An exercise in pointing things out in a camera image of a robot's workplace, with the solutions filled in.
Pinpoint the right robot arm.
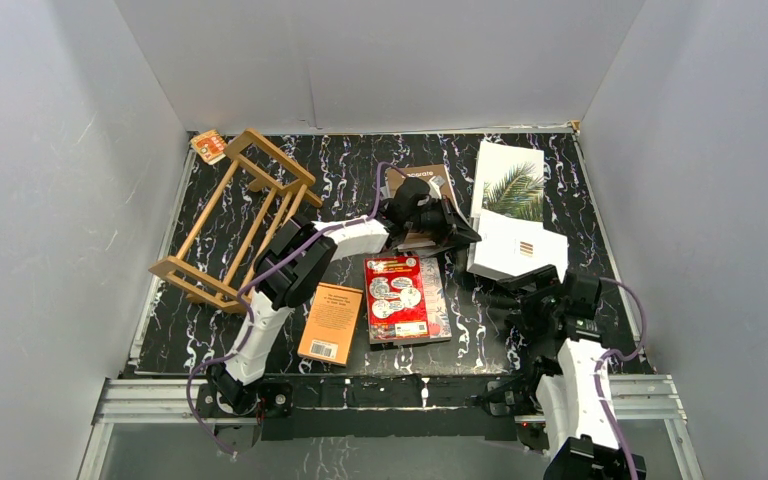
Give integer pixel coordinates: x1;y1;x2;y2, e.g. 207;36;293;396
479;265;647;479

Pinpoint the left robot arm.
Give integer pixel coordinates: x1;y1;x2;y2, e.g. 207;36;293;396
197;177;481;416

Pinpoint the small orange card pack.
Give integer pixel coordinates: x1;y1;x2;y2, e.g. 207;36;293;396
190;129;227;165

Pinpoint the white palm leaf book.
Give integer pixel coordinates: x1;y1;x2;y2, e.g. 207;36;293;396
470;140;545;222

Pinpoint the red comic treehouse book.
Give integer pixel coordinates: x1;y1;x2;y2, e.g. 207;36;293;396
363;255;430;345

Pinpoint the aluminium front rail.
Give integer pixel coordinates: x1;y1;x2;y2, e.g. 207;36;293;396
93;374;687;423

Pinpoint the orange paperback book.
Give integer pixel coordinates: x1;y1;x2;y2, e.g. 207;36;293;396
297;283;364;367

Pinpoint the white Afternoon tea book box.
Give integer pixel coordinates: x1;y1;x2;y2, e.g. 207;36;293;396
466;209;569;281

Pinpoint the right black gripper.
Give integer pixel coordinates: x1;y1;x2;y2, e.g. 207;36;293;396
498;264;565;340

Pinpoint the brown Decorate Furniture book box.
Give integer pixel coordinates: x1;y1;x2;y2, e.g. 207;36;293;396
380;164;457;238

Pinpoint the floral patterned book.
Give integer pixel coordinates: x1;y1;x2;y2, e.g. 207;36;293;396
412;256;452;344

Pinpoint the wooden book rack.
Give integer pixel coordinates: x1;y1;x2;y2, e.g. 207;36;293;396
149;129;323;313

